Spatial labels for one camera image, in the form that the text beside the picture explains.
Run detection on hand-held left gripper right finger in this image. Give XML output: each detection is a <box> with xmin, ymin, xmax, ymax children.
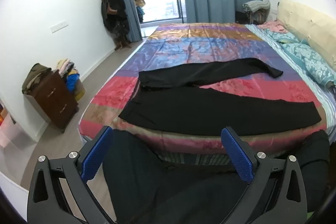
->
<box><xmin>220</xmin><ymin>126</ymin><xmax>308</xmax><ymax>224</ymax></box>

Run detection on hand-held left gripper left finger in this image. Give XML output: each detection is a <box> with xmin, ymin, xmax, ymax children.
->
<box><xmin>27</xmin><ymin>126</ymin><xmax>118</xmax><ymax>224</ymax></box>

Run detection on black pants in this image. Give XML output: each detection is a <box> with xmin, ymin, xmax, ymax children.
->
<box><xmin>119</xmin><ymin>57</ymin><xmax>322</xmax><ymax>133</ymax></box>

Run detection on yellow basket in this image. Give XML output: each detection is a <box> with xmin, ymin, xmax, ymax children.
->
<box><xmin>74</xmin><ymin>79</ymin><xmax>87</xmax><ymax>102</ymax></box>

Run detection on brown wooden nightstand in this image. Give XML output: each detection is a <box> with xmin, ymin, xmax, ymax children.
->
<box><xmin>30</xmin><ymin>69</ymin><xmax>80</xmax><ymax>133</ymax></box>

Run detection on person's legs in dark trousers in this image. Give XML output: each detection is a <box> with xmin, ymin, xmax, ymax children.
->
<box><xmin>102</xmin><ymin>129</ymin><xmax>332</xmax><ymax>224</ymax></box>

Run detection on white storage box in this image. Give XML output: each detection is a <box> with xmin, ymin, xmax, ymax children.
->
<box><xmin>0</xmin><ymin>106</ymin><xmax>22</xmax><ymax>147</ymax></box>

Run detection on white round tub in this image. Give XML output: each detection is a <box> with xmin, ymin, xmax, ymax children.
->
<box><xmin>0</xmin><ymin>171</ymin><xmax>30</xmax><ymax>215</ymax></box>

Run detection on olive green cloth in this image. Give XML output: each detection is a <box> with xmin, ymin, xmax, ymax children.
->
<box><xmin>22</xmin><ymin>63</ymin><xmax>52</xmax><ymax>95</ymax></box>

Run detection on bed with striped sheet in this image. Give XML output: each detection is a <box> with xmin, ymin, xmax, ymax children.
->
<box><xmin>80</xmin><ymin>22</ymin><xmax>336</xmax><ymax>167</ymax></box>

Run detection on teal floral quilt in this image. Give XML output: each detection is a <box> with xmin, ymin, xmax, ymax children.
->
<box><xmin>262</xmin><ymin>30</ymin><xmax>336</xmax><ymax>88</ymax></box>

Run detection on colourful striped satin blanket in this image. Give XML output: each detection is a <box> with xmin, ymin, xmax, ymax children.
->
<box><xmin>79</xmin><ymin>22</ymin><xmax>328</xmax><ymax>156</ymax></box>

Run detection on pink floral cloth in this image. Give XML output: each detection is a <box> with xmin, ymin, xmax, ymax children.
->
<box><xmin>259</xmin><ymin>21</ymin><xmax>289</xmax><ymax>33</ymax></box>

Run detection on brown handbag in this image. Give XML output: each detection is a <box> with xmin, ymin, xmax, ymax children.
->
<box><xmin>106</xmin><ymin>0</ymin><xmax>118</xmax><ymax>15</ymax></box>

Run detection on dark hanging coats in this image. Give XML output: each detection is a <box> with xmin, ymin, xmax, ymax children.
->
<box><xmin>101</xmin><ymin>0</ymin><xmax>132</xmax><ymax>51</ymax></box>

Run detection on beige padded headboard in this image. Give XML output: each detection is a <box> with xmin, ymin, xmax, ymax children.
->
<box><xmin>277</xmin><ymin>0</ymin><xmax>336</xmax><ymax>71</ymax></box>

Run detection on yellow and blue laundry heap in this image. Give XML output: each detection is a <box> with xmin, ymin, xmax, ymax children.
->
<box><xmin>133</xmin><ymin>0</ymin><xmax>146</xmax><ymax>23</ymax></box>

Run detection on grey folded blanket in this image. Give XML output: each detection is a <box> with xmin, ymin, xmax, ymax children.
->
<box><xmin>242</xmin><ymin>0</ymin><xmax>271</xmax><ymax>14</ymax></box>

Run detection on white wall switch plate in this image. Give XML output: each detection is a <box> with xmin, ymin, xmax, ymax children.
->
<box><xmin>50</xmin><ymin>20</ymin><xmax>66</xmax><ymax>33</ymax></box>

